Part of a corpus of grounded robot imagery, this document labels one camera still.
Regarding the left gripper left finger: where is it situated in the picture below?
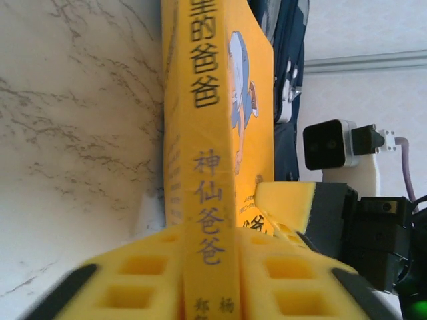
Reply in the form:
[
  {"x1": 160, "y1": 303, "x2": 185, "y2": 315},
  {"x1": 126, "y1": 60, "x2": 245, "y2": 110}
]
[{"x1": 23, "y1": 226, "x2": 186, "y2": 320}]

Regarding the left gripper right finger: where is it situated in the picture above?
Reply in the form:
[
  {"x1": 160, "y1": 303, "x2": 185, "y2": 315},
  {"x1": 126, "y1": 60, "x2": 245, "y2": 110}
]
[{"x1": 236, "y1": 229, "x2": 401, "y2": 320}]

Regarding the orange book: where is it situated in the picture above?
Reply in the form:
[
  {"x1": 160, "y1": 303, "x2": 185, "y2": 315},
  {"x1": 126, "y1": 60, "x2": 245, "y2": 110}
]
[{"x1": 162, "y1": 0, "x2": 275, "y2": 320}]

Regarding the navy blue backpack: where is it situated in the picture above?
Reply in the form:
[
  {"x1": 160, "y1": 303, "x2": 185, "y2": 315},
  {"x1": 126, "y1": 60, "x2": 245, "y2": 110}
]
[{"x1": 246, "y1": 0, "x2": 310, "y2": 187}]

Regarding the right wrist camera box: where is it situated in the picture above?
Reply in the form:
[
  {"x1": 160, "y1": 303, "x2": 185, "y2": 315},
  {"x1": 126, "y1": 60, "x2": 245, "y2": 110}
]
[{"x1": 302, "y1": 119, "x2": 396, "y2": 171}]

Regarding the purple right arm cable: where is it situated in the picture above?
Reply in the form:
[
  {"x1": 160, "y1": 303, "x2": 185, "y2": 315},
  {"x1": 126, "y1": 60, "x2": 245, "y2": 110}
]
[{"x1": 398, "y1": 137, "x2": 420, "y2": 204}]

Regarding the aluminium frame post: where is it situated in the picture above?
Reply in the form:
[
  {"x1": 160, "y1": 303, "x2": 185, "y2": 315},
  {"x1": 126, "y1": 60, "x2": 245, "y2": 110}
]
[{"x1": 303, "y1": 49, "x2": 427, "y2": 75}]

